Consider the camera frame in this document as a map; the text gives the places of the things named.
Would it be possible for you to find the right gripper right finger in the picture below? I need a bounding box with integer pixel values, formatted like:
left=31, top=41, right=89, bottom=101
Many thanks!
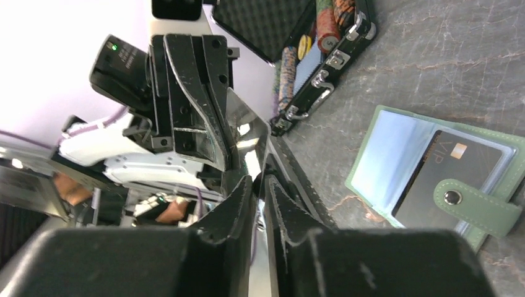
left=264, top=175, right=495, bottom=296

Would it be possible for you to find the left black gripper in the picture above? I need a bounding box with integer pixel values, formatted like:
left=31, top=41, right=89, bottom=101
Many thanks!
left=89, top=33, right=234, bottom=171

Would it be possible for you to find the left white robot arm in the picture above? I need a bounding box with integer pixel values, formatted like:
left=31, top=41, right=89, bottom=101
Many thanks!
left=51, top=1, right=239, bottom=194

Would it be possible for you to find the green card holder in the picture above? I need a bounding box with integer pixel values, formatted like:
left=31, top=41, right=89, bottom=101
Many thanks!
left=345, top=105, right=524, bottom=250

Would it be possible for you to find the black poker chip case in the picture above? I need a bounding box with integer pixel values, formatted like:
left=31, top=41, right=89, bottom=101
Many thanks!
left=212, top=0, right=376, bottom=136

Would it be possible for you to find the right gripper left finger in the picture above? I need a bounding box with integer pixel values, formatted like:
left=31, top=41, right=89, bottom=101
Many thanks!
left=1, top=176, right=254, bottom=296

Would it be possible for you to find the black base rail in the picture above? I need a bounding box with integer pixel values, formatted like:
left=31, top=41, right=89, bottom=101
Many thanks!
left=266, top=136, right=337, bottom=229

